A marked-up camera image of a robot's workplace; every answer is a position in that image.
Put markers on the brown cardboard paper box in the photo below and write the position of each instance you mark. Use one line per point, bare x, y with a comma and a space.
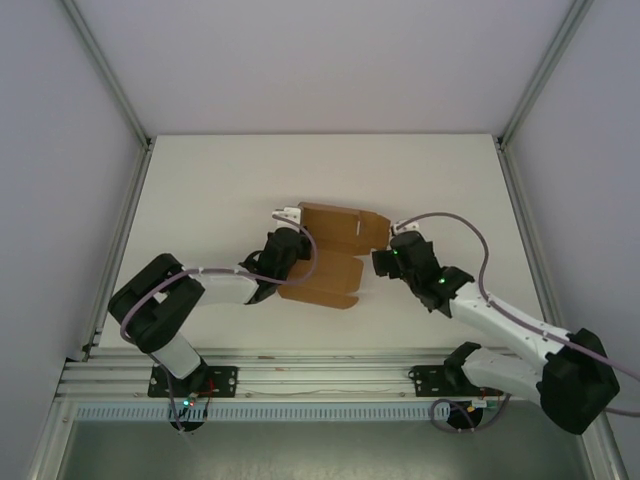
335, 225

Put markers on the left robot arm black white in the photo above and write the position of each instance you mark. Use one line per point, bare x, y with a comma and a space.
155, 310

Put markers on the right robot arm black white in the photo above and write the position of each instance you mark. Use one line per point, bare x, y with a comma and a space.
575, 385

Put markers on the small white connector board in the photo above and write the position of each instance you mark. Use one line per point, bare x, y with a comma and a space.
484, 403

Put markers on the small green LED board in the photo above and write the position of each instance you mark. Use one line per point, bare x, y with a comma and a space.
189, 401

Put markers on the grey sheet metal panel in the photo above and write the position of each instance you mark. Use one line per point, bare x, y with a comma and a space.
325, 450

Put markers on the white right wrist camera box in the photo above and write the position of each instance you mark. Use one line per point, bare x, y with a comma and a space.
405, 227

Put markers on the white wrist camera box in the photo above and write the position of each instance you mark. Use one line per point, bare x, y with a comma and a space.
287, 214
405, 227

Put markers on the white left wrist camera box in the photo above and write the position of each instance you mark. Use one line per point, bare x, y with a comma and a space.
287, 214

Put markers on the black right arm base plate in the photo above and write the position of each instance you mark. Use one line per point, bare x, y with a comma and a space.
425, 381

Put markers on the aluminium mounting rail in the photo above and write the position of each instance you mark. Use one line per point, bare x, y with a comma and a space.
325, 372

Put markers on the aluminium table side rail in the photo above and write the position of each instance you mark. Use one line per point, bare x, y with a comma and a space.
122, 240
522, 210

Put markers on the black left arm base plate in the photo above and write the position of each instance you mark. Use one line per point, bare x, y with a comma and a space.
222, 381

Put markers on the aluminium frame post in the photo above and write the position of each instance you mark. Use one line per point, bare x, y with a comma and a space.
545, 75
107, 75

